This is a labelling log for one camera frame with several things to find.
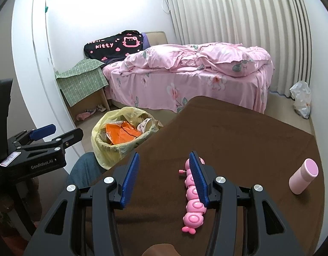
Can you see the white sneaker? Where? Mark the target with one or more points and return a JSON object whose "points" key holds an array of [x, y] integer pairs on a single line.
{"points": [[101, 108], [90, 111]]}

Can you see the person's leg in jeans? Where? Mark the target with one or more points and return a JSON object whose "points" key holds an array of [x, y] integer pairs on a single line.
{"points": [[83, 168]]}

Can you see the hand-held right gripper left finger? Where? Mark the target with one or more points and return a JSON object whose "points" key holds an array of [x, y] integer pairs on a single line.
{"points": [[130, 178]]}

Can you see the green checked cloth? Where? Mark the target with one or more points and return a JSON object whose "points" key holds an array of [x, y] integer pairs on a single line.
{"points": [[81, 80]]}

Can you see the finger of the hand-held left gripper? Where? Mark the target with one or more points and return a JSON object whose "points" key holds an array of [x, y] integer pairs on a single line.
{"points": [[43, 130], [70, 137]]}

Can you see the beige headboard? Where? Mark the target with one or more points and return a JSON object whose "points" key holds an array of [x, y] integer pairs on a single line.
{"points": [[157, 38]]}

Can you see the bin with yellow bag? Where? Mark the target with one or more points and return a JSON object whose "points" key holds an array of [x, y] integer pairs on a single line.
{"points": [[100, 138]]}

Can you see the wooden nightstand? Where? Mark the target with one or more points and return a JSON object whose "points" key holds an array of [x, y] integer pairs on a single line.
{"points": [[86, 104]]}

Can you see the purple pillow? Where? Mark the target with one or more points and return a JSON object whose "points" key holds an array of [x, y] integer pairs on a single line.
{"points": [[145, 41]]}

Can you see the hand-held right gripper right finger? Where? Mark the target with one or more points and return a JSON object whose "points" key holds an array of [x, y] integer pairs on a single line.
{"points": [[198, 178]]}

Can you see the black pink printed blanket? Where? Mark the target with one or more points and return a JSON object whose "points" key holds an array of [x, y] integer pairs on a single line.
{"points": [[110, 45]]}

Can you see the bed with pink sheet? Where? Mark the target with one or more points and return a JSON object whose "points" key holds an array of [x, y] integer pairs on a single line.
{"points": [[153, 90]]}

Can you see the pink cup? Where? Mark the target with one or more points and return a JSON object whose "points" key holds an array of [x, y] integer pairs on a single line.
{"points": [[302, 177]]}

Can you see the white plastic bag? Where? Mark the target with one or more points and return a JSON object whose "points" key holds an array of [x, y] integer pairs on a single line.
{"points": [[301, 98]]}

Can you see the striped beige curtain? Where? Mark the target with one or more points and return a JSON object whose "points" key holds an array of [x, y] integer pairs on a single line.
{"points": [[246, 18]]}

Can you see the orange snack bag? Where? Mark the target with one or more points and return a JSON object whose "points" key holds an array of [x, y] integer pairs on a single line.
{"points": [[118, 133]]}

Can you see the white door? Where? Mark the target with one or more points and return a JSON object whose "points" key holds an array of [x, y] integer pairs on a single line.
{"points": [[27, 58]]}

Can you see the pink floral duvet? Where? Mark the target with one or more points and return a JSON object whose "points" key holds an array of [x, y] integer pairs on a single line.
{"points": [[220, 58]]}

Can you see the pink caterpillar toy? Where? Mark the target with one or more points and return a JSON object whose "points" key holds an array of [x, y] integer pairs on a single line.
{"points": [[196, 218]]}

